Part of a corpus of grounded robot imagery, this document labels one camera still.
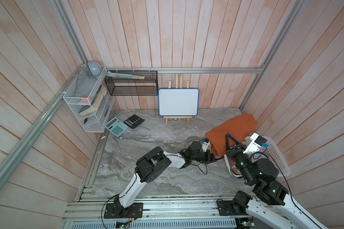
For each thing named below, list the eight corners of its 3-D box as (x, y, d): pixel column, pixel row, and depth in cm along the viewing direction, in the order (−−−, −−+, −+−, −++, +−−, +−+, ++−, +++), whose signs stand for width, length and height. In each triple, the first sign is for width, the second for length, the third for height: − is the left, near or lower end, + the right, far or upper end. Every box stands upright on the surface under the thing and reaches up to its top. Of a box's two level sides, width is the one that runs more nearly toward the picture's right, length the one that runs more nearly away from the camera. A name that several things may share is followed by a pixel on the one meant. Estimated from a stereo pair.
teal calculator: (105, 128, 111) (104, 125, 108) (116, 119, 117) (115, 116, 114) (118, 137, 105) (117, 134, 103) (129, 127, 111) (128, 125, 108)
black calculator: (124, 122, 114) (123, 121, 112) (135, 114, 119) (135, 113, 118) (132, 129, 109) (132, 128, 108) (144, 120, 115) (143, 119, 113)
